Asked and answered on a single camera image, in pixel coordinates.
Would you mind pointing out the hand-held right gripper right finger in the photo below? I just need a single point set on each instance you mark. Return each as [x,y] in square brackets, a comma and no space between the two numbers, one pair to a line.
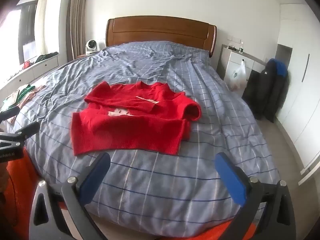
[231,177]

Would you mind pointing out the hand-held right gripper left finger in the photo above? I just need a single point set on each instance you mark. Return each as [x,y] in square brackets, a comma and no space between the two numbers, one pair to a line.
[96,177]

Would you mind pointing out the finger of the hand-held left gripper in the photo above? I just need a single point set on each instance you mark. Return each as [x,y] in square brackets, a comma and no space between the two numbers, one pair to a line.
[11,112]
[25,131]

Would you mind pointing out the red knit sweater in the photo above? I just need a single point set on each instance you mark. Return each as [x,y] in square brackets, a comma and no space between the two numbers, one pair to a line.
[125,130]

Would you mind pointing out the pile of clothes at window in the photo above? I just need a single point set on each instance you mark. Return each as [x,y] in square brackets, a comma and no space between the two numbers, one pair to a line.
[35,92]

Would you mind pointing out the dark green clothes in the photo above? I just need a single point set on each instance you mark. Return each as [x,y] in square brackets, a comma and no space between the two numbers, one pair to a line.
[46,56]

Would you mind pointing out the person's orange clothing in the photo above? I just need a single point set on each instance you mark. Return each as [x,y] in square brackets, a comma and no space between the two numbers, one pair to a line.
[20,192]

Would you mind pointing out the white window-seat drawer cabinet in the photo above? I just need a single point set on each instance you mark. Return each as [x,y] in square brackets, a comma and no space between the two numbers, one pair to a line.
[37,70]

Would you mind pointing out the small red cloth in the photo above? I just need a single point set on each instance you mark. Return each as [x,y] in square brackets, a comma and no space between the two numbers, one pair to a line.
[26,64]

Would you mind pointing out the bed with grey plaid duvet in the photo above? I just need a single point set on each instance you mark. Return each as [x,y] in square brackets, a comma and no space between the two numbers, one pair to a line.
[150,185]

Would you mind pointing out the window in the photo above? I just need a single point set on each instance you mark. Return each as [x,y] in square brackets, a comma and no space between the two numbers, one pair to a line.
[30,22]

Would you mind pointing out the black puffer jacket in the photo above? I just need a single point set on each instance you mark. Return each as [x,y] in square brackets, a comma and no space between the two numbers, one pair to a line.
[267,92]

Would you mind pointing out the white plastic bag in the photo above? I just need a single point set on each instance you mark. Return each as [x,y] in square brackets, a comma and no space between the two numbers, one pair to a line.
[237,77]

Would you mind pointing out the small white fan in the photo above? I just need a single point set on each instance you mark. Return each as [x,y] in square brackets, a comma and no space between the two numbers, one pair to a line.
[91,46]

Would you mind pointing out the white wardrobe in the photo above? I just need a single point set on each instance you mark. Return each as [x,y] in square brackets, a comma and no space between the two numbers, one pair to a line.
[307,105]

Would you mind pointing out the beige curtain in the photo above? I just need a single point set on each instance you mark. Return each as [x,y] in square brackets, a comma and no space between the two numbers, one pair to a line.
[77,17]

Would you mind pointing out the white dresser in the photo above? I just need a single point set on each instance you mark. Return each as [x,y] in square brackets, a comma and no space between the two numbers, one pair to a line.
[232,60]

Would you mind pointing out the blue garment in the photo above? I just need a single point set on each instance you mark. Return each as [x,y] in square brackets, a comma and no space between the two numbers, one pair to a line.
[281,68]

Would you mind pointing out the small dark bottle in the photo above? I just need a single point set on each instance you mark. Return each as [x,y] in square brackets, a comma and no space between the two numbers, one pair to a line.
[241,48]

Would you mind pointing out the wooden bed headboard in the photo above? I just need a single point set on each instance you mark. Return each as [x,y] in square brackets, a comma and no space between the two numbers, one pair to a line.
[160,30]

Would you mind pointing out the white wall socket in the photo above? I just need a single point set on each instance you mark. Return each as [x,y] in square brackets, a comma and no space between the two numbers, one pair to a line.
[233,39]

